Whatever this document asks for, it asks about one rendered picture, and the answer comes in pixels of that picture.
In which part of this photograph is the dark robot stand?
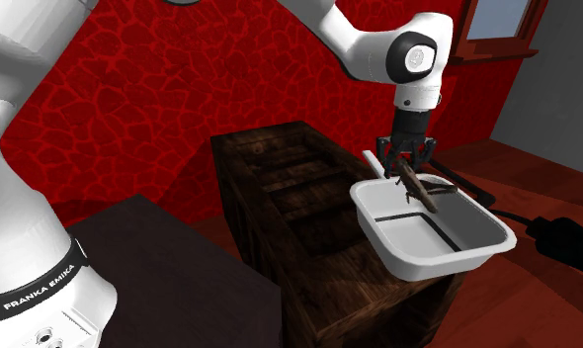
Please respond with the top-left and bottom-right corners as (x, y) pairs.
(66, 194), (284, 348)

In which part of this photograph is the white rectangular basin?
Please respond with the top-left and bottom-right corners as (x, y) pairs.
(349, 173), (518, 283)

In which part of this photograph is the black handheld appliance with cable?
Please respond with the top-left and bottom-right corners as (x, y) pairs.
(488, 207), (583, 281)

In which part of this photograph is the brown twig-shaped thing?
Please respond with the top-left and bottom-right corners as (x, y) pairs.
(393, 157), (460, 215)

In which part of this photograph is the black long bar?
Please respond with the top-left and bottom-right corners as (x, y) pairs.
(428, 160), (498, 209)

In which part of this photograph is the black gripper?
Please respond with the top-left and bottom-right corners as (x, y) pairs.
(375, 107), (439, 176)

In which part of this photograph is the red-framed window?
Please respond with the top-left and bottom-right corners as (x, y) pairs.
(447, 0), (549, 66)

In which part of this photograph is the dark wooden chest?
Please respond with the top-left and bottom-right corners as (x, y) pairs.
(208, 120), (466, 348)

